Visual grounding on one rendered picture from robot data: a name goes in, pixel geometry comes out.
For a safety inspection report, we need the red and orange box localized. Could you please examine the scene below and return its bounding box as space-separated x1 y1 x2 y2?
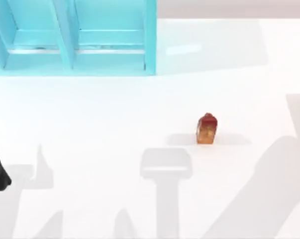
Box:
196 112 218 145

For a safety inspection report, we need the light blue rack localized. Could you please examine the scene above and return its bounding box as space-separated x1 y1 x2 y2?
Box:
0 0 157 77

